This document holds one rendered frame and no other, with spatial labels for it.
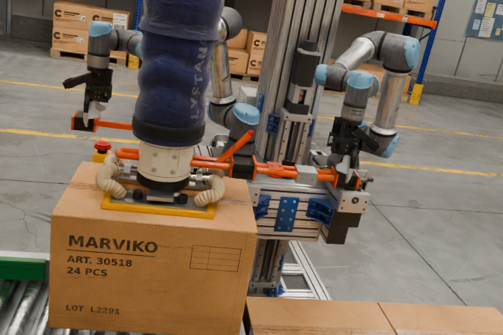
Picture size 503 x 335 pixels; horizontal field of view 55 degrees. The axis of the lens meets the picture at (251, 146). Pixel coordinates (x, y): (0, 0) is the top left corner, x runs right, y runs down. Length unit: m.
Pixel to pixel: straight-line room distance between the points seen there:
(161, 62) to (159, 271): 0.63
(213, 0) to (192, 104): 0.30
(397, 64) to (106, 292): 1.33
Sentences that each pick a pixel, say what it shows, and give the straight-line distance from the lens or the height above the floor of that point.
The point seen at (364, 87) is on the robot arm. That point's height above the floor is 1.52.
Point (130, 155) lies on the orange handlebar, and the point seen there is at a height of 1.20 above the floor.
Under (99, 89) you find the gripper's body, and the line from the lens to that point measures 1.78.
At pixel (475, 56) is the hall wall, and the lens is 12.36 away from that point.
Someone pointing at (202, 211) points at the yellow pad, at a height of 1.09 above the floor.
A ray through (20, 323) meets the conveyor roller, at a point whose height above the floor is 0.55.
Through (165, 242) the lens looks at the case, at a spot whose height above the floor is 1.01.
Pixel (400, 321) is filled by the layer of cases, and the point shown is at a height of 0.54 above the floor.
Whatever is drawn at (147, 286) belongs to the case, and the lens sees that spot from 1.58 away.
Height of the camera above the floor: 1.79
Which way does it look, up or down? 19 degrees down
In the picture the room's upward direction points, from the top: 10 degrees clockwise
